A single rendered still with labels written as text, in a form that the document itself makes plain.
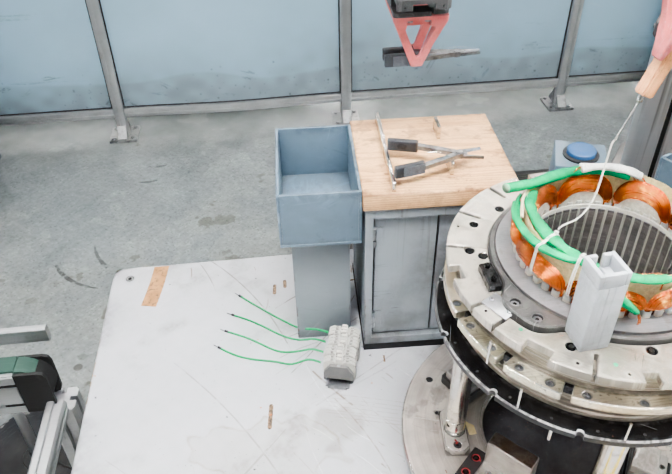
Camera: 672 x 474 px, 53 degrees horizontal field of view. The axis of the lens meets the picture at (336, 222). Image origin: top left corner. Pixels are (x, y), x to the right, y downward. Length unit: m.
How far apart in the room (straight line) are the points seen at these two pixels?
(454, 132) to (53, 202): 2.13
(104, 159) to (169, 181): 0.36
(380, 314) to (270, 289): 0.22
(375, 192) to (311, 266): 0.17
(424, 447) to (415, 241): 0.26
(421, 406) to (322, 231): 0.27
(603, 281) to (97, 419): 0.70
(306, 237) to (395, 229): 0.12
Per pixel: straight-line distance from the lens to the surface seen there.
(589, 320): 0.62
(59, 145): 3.26
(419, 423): 0.93
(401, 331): 1.03
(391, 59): 0.89
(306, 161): 1.01
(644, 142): 1.19
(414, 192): 0.85
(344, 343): 0.99
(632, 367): 0.65
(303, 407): 0.97
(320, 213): 0.87
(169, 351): 1.07
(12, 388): 1.17
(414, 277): 0.95
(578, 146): 1.02
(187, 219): 2.62
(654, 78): 0.63
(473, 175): 0.89
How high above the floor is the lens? 1.56
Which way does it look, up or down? 38 degrees down
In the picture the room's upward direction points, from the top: 1 degrees counter-clockwise
